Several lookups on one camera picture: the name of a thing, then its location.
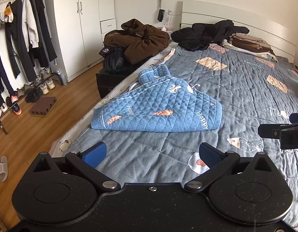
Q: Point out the black storage crate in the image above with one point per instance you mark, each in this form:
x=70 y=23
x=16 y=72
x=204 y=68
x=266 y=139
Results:
x=107 y=84

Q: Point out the grey printed bed quilt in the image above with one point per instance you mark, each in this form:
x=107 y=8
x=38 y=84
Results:
x=247 y=96

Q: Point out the white hoodie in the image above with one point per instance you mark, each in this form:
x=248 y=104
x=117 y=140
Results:
x=29 y=21

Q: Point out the white wall socket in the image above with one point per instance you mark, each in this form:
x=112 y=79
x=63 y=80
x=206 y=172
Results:
x=174 y=12

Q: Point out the black trousers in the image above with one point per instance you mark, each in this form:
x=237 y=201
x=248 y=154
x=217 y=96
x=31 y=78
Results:
x=18 y=41

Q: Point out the hanger with small socks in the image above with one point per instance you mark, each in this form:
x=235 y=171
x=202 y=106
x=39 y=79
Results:
x=7 y=14

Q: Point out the brown jacket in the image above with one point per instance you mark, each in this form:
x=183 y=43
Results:
x=144 y=43

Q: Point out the stack of folded brown clothes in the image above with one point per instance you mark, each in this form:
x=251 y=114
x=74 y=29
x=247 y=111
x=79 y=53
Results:
x=250 y=43

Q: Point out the dark grey trousers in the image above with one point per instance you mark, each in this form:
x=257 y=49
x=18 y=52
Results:
x=44 y=29

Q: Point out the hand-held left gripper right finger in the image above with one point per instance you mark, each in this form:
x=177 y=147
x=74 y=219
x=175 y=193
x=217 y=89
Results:
x=209 y=156

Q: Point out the white bed headboard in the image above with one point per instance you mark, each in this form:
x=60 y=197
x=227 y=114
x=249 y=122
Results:
x=235 y=14

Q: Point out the row of shoes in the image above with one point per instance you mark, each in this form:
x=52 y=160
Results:
x=44 y=88

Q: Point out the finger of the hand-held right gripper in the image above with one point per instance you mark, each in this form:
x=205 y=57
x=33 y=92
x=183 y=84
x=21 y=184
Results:
x=296 y=118
x=269 y=130

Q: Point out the navy trousers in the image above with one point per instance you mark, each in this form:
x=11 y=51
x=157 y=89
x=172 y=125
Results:
x=0 y=72

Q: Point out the brown foot mat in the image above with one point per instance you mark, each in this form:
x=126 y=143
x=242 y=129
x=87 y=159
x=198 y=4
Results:
x=44 y=106

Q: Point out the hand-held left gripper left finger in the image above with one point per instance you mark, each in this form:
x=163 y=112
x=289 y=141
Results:
x=94 y=153

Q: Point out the black puffer jacket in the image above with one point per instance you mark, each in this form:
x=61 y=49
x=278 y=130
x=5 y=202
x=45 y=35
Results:
x=112 y=60

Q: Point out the black hairbrush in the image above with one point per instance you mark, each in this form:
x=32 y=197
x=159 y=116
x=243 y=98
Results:
x=161 y=14

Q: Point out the white wardrobe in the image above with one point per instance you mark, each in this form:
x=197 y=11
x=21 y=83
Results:
x=71 y=41

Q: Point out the grey slipper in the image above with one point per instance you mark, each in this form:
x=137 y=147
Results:
x=2 y=169

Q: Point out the white spray bottle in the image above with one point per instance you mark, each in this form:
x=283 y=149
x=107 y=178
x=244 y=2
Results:
x=163 y=27

